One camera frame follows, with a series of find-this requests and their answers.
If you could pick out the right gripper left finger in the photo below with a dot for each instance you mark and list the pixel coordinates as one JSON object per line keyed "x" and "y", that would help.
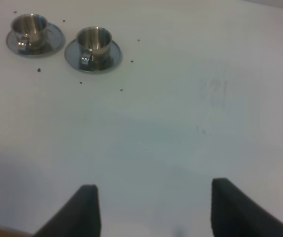
{"x": 79, "y": 217}

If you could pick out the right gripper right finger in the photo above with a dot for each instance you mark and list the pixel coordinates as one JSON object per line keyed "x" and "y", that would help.
{"x": 234, "y": 214}

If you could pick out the right stainless steel saucer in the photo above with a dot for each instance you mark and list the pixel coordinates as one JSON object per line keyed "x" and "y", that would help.
{"x": 114, "y": 54}

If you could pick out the stainless steel saucer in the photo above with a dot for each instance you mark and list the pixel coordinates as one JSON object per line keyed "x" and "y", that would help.
{"x": 55, "y": 37}
{"x": 114, "y": 54}

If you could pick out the right stainless steel teacup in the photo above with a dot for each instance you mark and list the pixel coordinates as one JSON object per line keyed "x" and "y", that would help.
{"x": 94, "y": 47}

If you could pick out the stainless steel teacup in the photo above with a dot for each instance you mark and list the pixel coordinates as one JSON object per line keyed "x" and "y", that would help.
{"x": 30, "y": 31}
{"x": 94, "y": 47}

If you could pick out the left stainless steel saucer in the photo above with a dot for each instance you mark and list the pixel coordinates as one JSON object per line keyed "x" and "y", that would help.
{"x": 55, "y": 37}

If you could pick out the left stainless steel teacup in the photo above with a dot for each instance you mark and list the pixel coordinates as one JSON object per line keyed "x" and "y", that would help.
{"x": 30, "y": 31}

